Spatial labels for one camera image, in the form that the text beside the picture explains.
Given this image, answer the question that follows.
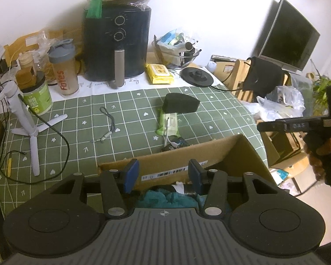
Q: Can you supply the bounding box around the white printed cloth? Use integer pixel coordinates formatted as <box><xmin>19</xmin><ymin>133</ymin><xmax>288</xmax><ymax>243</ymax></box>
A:
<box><xmin>48</xmin><ymin>66</ymin><xmax>229</xmax><ymax>97</ymax></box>

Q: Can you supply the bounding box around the large brown cardboard box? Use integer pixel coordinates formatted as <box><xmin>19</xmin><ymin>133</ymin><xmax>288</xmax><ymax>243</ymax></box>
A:
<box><xmin>96</xmin><ymin>133</ymin><xmax>271</xmax><ymax>207</ymax></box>

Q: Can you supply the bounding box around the brown padded envelope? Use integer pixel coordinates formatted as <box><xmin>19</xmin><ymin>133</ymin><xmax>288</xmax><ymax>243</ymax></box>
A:
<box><xmin>6</xmin><ymin>29</ymin><xmax>85</xmax><ymax>69</ymax></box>

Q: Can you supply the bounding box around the wooden chair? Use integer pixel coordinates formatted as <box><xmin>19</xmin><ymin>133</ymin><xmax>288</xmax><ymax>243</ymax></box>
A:
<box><xmin>228</xmin><ymin>58</ymin><xmax>291</xmax><ymax>102</ymax></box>

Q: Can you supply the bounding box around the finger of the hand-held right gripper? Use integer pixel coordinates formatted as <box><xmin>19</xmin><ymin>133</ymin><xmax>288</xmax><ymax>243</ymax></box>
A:
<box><xmin>257</xmin><ymin>119</ymin><xmax>285</xmax><ymax>132</ymax></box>

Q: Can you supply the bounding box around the black cloth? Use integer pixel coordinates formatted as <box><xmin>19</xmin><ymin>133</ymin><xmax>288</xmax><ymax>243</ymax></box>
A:
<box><xmin>242</xmin><ymin>57</ymin><xmax>284</xmax><ymax>97</ymax></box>

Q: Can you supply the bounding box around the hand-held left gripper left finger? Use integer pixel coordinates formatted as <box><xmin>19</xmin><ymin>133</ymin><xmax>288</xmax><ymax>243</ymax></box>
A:
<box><xmin>45</xmin><ymin>159</ymin><xmax>140</xmax><ymax>218</ymax></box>

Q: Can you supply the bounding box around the green tissue packet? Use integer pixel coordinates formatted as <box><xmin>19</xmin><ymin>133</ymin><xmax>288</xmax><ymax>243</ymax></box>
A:
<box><xmin>156</xmin><ymin>110</ymin><xmax>180</xmax><ymax>136</ymax></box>

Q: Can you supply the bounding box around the glass bowl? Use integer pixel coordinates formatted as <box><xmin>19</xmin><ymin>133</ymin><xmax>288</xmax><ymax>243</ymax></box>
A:
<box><xmin>152</xmin><ymin>34</ymin><xmax>202</xmax><ymax>69</ymax></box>

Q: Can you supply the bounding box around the green plant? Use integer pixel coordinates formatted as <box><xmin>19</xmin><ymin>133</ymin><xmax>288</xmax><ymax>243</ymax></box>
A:
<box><xmin>310</xmin><ymin>73</ymin><xmax>331</xmax><ymax>116</ymax></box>

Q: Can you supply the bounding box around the black computer monitor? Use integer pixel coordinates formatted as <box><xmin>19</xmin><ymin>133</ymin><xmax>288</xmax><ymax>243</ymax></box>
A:
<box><xmin>258</xmin><ymin>0</ymin><xmax>320</xmax><ymax>72</ymax></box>

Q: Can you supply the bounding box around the small open cardboard carton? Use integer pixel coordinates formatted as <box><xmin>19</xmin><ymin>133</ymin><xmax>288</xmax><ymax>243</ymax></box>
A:
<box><xmin>262</xmin><ymin>131</ymin><xmax>309</xmax><ymax>169</ymax></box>

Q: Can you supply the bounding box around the green plastic bag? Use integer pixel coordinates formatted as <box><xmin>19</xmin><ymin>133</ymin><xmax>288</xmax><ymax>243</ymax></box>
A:
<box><xmin>87</xmin><ymin>0</ymin><xmax>104</xmax><ymax>18</ymax></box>

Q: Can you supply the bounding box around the blue packet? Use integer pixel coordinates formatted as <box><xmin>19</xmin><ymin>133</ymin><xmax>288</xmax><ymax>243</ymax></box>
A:
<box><xmin>160</xmin><ymin>30</ymin><xmax>182</xmax><ymax>45</ymax></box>

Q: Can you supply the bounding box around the clear plastic bag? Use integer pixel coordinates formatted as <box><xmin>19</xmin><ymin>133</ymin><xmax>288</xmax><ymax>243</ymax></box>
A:
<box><xmin>255</xmin><ymin>85</ymin><xmax>305</xmax><ymax>122</ymax></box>

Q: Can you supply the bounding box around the white cable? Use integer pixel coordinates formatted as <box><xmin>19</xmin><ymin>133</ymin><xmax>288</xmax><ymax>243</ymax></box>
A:
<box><xmin>164</xmin><ymin>117</ymin><xmax>180</xmax><ymax>147</ymax></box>

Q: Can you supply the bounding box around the black air fryer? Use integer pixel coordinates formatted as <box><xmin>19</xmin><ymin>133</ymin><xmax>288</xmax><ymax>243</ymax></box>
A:
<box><xmin>83</xmin><ymin>1</ymin><xmax>152</xmax><ymax>89</ymax></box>

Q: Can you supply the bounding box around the yellow wet wipes pack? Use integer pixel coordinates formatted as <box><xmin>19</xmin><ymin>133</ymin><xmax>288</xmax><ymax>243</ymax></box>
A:
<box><xmin>146</xmin><ymin>63</ymin><xmax>175</xmax><ymax>85</ymax></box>

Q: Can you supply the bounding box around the labelled cardboard parcel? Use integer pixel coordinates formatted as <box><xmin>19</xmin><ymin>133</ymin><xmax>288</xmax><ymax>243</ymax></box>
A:
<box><xmin>211</xmin><ymin>55</ymin><xmax>240</xmax><ymax>81</ymax></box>

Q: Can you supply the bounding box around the teal mesh bath sponge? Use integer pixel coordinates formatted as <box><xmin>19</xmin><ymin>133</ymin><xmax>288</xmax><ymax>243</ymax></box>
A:
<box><xmin>136</xmin><ymin>188</ymin><xmax>210</xmax><ymax>209</ymax></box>

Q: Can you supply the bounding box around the white mini tripod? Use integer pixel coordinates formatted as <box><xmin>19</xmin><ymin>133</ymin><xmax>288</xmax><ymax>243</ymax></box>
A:
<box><xmin>0</xmin><ymin>94</ymin><xmax>71</xmax><ymax>185</ymax></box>

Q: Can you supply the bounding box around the black kettle base cable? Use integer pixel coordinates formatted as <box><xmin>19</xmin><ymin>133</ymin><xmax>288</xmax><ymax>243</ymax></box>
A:
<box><xmin>210</xmin><ymin>58</ymin><xmax>255</xmax><ymax>92</ymax></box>

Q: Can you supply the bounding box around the green label jar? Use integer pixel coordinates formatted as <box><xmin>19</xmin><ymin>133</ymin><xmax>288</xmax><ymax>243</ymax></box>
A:
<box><xmin>21</xmin><ymin>70</ymin><xmax>53</xmax><ymax>116</ymax></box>

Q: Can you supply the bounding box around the grey lid shaker bottle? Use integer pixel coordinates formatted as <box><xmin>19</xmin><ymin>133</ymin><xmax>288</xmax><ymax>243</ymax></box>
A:
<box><xmin>48</xmin><ymin>39</ymin><xmax>80</xmax><ymax>97</ymax></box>

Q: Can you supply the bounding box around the person's right hand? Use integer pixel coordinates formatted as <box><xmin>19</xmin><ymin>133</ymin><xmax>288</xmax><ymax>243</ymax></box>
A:
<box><xmin>308</xmin><ymin>136</ymin><xmax>331</xmax><ymax>182</ymax></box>

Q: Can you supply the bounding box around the black round kettle base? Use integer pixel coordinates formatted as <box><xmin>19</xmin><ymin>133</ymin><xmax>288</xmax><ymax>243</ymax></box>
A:
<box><xmin>180</xmin><ymin>67</ymin><xmax>214</xmax><ymax>87</ymax></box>

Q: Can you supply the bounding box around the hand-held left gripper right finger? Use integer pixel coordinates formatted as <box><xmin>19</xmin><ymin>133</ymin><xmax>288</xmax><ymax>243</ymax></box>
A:
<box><xmin>188</xmin><ymin>159</ymin><xmax>279</xmax><ymax>217</ymax></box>

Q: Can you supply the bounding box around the dark small packet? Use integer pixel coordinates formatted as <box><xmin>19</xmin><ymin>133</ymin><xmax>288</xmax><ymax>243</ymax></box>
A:
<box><xmin>161</xmin><ymin>136</ymin><xmax>189</xmax><ymax>152</ymax></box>

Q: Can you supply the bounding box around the green checked tablecloth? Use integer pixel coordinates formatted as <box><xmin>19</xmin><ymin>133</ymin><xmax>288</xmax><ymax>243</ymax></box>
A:
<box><xmin>0</xmin><ymin>84</ymin><xmax>268</xmax><ymax>263</ymax></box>

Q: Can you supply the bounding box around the grey lanyard cord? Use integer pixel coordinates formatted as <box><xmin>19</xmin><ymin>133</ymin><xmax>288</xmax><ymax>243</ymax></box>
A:
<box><xmin>92</xmin><ymin>106</ymin><xmax>120</xmax><ymax>144</ymax></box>

